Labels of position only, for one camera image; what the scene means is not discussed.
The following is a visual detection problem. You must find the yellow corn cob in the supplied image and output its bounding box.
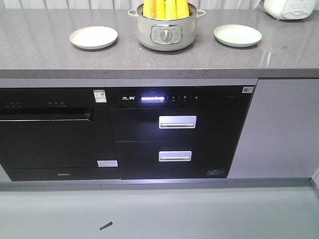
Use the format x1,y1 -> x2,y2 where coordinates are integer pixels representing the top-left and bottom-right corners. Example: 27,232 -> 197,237
175,0 -> 189,19
143,0 -> 156,18
164,0 -> 177,20
154,0 -> 165,19

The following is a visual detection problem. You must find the black disinfection cabinet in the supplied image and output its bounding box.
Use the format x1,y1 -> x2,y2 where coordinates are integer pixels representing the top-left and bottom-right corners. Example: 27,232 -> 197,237
106,85 -> 254,180

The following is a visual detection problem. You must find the green electric cooking pot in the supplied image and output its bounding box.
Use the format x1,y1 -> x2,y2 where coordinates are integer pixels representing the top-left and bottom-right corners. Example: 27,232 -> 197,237
128,3 -> 206,51

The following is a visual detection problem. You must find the white round plate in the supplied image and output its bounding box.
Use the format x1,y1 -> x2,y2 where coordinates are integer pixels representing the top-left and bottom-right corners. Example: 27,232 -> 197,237
69,26 -> 118,50

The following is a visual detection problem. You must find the light green round plate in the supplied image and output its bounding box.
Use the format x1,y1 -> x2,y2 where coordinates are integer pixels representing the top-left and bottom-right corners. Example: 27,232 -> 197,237
214,24 -> 262,47

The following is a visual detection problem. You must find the black built-in dishwasher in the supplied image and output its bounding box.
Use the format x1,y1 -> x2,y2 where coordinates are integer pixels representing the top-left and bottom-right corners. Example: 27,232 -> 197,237
0,88 -> 120,181

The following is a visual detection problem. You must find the black tape strip far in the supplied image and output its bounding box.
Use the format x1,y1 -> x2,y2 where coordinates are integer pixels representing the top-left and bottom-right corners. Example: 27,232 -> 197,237
99,222 -> 113,230

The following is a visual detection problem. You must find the grey cabinet door right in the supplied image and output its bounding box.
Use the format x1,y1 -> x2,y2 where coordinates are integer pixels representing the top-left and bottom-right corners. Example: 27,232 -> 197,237
228,79 -> 319,178

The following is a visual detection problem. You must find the grey cabinet door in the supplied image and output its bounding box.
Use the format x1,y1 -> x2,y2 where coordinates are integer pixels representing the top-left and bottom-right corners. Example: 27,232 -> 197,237
228,79 -> 319,178
0,166 -> 11,182

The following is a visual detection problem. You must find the white blender appliance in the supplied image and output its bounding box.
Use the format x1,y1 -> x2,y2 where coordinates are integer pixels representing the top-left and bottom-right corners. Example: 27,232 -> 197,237
263,0 -> 319,20

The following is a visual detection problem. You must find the grey cabinet door left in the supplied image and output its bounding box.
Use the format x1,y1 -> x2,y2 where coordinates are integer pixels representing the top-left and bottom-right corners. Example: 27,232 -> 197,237
0,166 -> 11,182

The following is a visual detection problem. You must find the grey pleated curtain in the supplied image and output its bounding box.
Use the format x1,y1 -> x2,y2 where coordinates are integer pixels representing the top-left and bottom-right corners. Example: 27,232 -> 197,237
0,0 -> 260,10

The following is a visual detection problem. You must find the upper silver drawer handle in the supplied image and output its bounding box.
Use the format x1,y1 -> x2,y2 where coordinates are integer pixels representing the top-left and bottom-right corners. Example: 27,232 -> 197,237
159,116 -> 197,129

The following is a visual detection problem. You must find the silver drawer handle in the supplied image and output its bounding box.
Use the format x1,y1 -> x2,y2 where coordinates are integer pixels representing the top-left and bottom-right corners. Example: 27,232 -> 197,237
159,151 -> 192,162
159,116 -> 197,129

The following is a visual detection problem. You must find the lower silver drawer handle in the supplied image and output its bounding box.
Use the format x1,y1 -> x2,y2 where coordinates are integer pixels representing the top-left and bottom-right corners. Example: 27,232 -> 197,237
159,151 -> 192,162

